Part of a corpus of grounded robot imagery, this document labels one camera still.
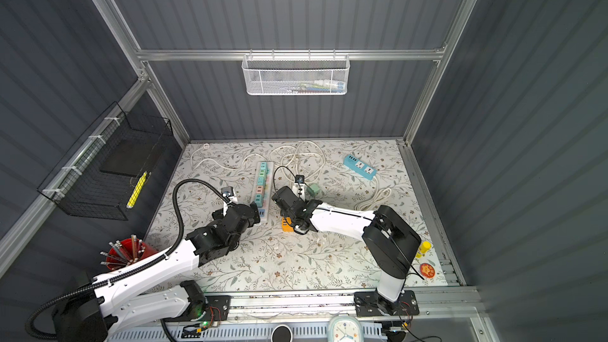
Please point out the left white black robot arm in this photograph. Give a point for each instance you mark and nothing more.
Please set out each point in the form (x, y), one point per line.
(91, 311)

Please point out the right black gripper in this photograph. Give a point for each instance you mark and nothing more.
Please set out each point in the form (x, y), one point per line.
(281, 198)

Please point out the floral table mat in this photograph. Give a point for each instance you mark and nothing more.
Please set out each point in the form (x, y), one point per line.
(269, 259)

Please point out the white multicolour power strip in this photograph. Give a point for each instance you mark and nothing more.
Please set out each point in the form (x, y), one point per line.
(264, 211)

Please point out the black pad in basket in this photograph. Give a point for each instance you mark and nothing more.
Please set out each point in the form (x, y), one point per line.
(132, 158)

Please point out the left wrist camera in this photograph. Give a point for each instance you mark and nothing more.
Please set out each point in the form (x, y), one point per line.
(229, 194)

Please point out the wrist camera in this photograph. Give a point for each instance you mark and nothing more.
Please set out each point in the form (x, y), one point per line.
(300, 186)
(229, 194)

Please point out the red pencil cup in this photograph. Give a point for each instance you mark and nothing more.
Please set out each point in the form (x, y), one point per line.
(123, 253)

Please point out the white analog clock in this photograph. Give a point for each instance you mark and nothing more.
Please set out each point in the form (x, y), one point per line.
(345, 329)

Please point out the markers in white basket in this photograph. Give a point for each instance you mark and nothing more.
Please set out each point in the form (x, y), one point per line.
(316, 86)

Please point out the red round badge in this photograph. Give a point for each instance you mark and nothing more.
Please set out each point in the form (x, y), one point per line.
(427, 270)

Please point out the blue power strip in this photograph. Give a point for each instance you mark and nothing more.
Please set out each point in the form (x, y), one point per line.
(360, 167)

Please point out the white wire wall basket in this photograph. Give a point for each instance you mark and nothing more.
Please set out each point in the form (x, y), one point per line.
(263, 77)

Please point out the black round knob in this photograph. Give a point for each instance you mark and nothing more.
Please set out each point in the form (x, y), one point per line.
(281, 333)

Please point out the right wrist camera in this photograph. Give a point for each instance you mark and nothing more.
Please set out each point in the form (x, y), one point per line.
(300, 186)

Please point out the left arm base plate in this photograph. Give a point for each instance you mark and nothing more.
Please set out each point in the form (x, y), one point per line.
(215, 308)

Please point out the orange power strip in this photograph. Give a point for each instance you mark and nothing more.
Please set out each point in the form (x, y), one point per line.
(286, 225)

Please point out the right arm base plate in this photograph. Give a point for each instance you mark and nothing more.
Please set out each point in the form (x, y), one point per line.
(372, 304)

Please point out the yellow marker in basket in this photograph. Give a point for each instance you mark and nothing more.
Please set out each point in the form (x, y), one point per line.
(137, 190)

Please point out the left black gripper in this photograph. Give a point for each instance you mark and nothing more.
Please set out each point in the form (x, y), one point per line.
(249, 211)

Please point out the yellow small toy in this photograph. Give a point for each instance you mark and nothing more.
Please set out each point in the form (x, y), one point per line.
(424, 247)

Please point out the black wire wall basket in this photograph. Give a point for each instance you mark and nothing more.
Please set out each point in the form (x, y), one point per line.
(104, 178)

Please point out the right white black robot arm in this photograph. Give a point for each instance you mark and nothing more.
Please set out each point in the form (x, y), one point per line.
(391, 241)

